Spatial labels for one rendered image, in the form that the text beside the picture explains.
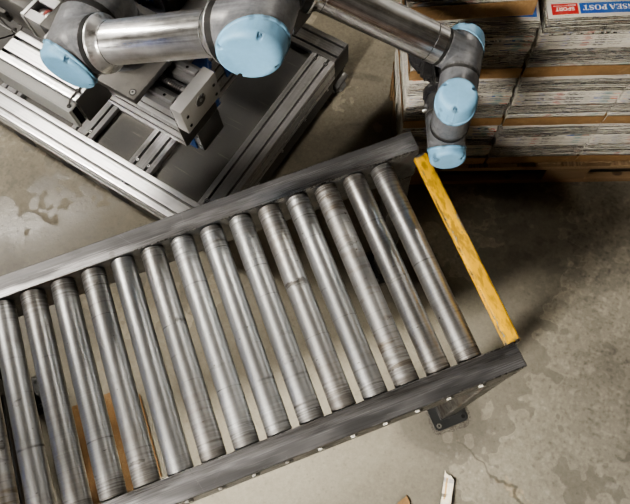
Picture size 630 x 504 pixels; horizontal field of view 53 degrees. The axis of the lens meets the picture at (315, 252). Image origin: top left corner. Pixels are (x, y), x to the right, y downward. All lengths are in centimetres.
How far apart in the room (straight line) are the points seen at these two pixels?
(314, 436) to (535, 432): 102
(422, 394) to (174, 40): 79
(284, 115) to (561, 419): 129
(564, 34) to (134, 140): 134
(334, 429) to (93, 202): 146
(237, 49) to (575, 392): 150
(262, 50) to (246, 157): 99
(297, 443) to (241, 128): 122
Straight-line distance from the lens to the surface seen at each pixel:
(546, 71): 177
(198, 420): 123
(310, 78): 219
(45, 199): 246
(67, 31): 136
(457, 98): 119
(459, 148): 128
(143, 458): 126
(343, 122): 236
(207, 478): 122
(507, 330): 125
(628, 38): 175
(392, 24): 123
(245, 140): 208
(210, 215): 134
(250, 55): 111
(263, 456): 121
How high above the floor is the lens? 200
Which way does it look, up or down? 69 degrees down
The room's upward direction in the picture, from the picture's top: 8 degrees counter-clockwise
